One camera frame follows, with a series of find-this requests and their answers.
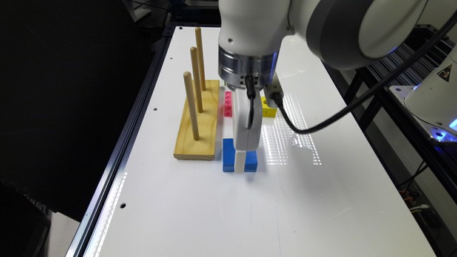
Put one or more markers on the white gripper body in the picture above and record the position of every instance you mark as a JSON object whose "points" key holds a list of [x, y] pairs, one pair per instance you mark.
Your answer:
{"points": [[245, 139]]}

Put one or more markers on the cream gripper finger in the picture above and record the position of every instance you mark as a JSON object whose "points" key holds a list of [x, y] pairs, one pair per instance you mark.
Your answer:
{"points": [[239, 161]]}

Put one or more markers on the blue square block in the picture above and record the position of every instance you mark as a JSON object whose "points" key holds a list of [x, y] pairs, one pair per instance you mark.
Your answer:
{"points": [[251, 162]]}

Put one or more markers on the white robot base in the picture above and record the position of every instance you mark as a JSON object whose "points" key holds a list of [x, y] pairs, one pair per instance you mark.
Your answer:
{"points": [[432, 103]]}

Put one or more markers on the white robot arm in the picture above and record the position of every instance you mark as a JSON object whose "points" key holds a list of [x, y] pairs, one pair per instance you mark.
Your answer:
{"points": [[345, 34]]}

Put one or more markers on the yellow block with hole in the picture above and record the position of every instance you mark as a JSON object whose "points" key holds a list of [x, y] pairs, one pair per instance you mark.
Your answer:
{"points": [[267, 111]]}

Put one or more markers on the pink studded brick cube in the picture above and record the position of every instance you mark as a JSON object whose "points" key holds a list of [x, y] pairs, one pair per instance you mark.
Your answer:
{"points": [[227, 104]]}

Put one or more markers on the wooden peg base board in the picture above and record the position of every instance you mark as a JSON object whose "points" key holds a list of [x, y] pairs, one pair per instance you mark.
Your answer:
{"points": [[186, 147]]}

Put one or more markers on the near wooden peg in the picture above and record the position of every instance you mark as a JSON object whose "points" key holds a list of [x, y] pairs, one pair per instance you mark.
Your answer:
{"points": [[191, 104]]}

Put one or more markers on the wooden peg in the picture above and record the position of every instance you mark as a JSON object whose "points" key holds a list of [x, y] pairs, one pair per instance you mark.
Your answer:
{"points": [[200, 56], [191, 104], [197, 83]]}

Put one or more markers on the middle wooden peg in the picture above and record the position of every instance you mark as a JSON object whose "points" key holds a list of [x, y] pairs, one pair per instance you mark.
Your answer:
{"points": [[197, 83]]}

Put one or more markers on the far wooden peg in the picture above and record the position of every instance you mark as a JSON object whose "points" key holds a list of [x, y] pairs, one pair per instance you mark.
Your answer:
{"points": [[200, 56]]}

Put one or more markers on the black aluminium frame rack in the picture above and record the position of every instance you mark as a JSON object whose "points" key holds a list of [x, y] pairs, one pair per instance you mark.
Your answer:
{"points": [[440, 157]]}

